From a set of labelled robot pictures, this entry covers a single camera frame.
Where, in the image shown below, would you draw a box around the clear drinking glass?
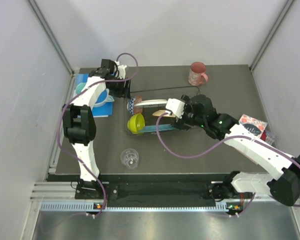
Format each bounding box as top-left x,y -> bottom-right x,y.
120,148 -> 140,170

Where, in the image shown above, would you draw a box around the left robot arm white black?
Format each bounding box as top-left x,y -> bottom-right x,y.
62,59 -> 131,200

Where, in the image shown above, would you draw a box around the watermelon pattern plate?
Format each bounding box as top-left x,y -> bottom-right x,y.
134,99 -> 168,108

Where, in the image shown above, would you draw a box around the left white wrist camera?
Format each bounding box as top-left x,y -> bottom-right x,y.
113,61 -> 128,80

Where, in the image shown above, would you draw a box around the white slotted cable duct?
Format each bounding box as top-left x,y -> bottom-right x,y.
40,201 -> 229,213

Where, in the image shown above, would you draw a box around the lime green bowl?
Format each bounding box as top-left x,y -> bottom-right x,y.
127,113 -> 145,134

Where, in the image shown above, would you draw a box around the Little Women book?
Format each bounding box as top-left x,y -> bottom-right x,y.
239,114 -> 268,138

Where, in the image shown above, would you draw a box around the peach bird plate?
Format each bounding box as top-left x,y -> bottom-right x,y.
152,110 -> 176,118

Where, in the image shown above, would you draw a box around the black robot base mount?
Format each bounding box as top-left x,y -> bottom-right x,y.
84,173 -> 252,207

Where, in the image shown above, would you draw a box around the teal scalloped plate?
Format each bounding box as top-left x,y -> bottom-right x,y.
139,124 -> 175,133

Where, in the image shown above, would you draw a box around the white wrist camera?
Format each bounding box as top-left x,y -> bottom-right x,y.
113,61 -> 128,80
165,98 -> 186,119

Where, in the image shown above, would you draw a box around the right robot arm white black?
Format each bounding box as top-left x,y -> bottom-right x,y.
166,94 -> 300,207

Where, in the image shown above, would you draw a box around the teal cat ear headphones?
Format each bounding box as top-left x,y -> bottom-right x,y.
75,82 -> 115,108

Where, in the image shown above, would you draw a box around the black wire dish rack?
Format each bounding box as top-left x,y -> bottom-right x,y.
123,86 -> 201,135

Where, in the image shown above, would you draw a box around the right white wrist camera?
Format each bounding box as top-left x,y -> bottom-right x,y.
165,98 -> 186,119

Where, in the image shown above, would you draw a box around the orange blue patterned bowl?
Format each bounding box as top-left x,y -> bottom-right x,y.
126,95 -> 143,116

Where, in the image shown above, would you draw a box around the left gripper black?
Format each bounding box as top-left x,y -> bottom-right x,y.
107,75 -> 131,100

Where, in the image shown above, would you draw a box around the pink mug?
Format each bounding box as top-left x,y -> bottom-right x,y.
188,62 -> 209,87

